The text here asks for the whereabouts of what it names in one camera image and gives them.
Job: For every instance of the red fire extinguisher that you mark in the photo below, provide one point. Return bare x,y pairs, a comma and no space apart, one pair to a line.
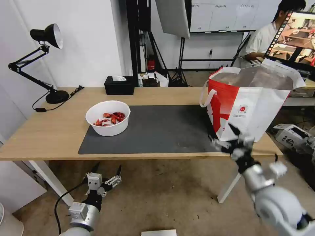
151,64

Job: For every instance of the black tissue box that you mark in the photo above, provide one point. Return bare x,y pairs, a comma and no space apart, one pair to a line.
119,88

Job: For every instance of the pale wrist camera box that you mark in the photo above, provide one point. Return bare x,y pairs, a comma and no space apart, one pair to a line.
237,154
94,181

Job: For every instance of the white cabinet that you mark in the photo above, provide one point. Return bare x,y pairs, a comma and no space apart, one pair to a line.
17,184

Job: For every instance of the black desk mat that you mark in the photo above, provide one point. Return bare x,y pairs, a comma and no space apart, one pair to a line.
157,130

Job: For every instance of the red and white takeout bag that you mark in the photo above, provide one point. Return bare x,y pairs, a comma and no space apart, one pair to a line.
251,108

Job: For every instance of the black desk lamp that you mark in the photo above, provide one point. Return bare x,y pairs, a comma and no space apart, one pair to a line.
56,96

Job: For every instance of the black metal rack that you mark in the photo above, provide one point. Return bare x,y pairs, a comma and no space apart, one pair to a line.
137,37

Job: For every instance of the whiteboard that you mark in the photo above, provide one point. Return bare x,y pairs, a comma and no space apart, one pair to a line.
221,14

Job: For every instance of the black light stand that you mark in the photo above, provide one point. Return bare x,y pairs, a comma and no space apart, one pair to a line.
181,61

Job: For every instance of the white softbox light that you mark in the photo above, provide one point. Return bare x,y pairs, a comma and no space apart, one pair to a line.
173,17

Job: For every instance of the white round bowl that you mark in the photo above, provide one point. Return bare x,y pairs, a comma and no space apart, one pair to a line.
108,129

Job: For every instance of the white cardboard box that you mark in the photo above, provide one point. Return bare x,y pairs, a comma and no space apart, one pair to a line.
291,136

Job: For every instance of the white table leg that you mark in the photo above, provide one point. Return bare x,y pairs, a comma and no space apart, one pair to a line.
53,182
230,186

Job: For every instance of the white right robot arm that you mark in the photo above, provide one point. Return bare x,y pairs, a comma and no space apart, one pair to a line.
273,204

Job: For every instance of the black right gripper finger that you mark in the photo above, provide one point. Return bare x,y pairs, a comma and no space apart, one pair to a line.
217,143
247,142

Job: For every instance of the white round bin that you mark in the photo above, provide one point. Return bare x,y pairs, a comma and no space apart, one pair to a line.
9,221

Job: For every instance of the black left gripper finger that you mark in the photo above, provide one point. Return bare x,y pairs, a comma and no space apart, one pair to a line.
113,181
90,174

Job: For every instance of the white robot front shell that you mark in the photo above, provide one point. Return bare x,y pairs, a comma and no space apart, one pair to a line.
158,233

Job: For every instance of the white plastic bag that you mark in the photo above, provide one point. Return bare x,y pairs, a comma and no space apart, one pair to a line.
162,79

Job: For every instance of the computer monitor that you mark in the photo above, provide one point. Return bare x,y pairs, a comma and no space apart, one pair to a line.
292,37

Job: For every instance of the person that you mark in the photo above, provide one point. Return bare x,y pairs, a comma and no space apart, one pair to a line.
260,41

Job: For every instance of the red crayfish shells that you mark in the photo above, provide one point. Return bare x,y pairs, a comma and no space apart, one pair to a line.
114,117

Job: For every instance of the white tissue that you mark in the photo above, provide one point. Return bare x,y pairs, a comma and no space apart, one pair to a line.
118,78

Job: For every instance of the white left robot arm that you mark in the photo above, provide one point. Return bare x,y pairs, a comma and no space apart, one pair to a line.
80,216

